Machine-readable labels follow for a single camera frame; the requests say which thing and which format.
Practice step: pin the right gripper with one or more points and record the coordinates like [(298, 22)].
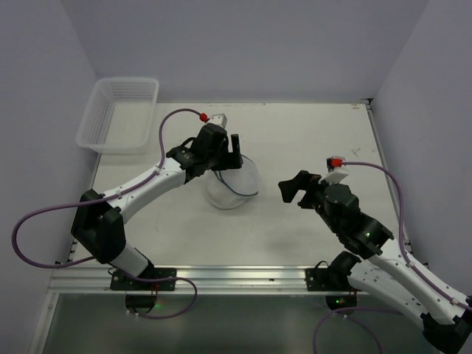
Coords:
[(306, 193)]

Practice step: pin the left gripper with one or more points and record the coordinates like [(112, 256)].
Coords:
[(228, 161)]

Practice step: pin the white mesh laundry bag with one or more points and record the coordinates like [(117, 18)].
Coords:
[(229, 189)]

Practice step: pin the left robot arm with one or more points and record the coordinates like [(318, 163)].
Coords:
[(99, 222)]

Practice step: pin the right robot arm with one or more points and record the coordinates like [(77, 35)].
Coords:
[(373, 262)]

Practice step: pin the white plastic basket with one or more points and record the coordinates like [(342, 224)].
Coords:
[(119, 115)]

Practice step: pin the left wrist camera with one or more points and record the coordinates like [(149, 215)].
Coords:
[(219, 120)]

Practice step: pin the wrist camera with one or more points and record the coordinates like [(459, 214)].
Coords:
[(219, 120), (336, 171)]

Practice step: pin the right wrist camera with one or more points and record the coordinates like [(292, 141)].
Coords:
[(336, 171)]

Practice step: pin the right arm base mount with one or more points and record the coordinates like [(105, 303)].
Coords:
[(332, 278)]

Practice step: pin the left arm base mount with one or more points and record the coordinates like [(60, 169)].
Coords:
[(142, 296)]

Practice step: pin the aluminium mounting rail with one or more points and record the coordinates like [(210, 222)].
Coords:
[(208, 279)]

